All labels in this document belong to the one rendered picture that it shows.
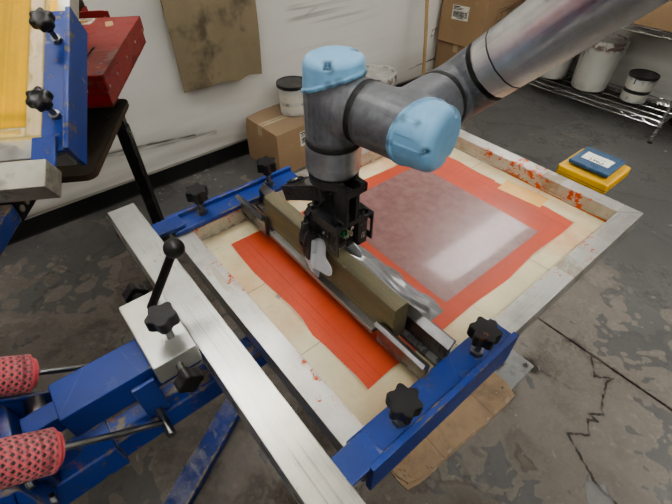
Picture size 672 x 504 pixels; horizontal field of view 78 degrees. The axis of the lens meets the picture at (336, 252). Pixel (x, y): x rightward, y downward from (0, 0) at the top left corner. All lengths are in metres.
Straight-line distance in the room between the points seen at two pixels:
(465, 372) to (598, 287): 1.81
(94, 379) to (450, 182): 0.82
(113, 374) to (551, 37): 0.63
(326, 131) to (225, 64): 2.24
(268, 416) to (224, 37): 2.37
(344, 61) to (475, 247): 0.51
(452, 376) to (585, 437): 1.29
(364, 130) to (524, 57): 0.18
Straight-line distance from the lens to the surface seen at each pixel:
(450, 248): 0.86
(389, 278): 0.77
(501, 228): 0.95
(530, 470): 1.74
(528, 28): 0.50
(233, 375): 0.57
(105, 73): 1.37
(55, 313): 2.32
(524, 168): 1.10
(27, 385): 0.66
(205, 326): 0.63
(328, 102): 0.50
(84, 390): 0.63
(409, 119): 0.44
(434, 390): 0.61
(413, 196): 0.98
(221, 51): 2.71
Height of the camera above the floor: 1.53
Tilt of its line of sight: 44 degrees down
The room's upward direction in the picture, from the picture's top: straight up
